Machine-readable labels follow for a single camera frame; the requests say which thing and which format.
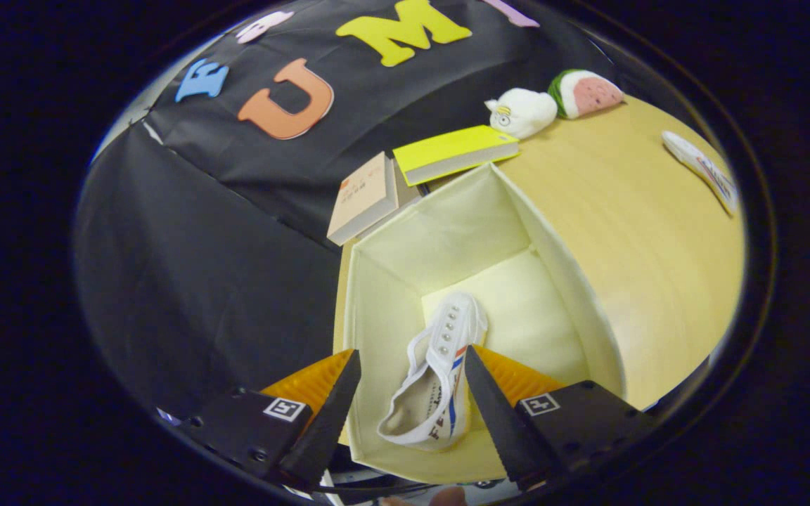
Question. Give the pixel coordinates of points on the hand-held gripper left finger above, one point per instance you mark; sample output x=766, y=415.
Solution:
x=331, y=429

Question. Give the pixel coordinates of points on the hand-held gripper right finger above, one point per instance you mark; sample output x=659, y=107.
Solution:
x=500, y=429

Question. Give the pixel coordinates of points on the white canvas shoe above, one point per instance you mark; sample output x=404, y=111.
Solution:
x=700, y=165
x=440, y=365

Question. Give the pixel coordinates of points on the pale green fabric storage box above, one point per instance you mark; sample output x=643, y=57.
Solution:
x=461, y=232

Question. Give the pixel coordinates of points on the black backdrop cloth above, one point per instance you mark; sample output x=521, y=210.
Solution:
x=201, y=281

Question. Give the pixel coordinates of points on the yellow book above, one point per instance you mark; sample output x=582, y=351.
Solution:
x=447, y=147

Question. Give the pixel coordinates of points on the white plush toy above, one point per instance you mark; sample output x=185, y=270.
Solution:
x=528, y=112

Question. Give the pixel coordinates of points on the watermelon slice plush toy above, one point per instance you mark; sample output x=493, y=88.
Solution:
x=591, y=95

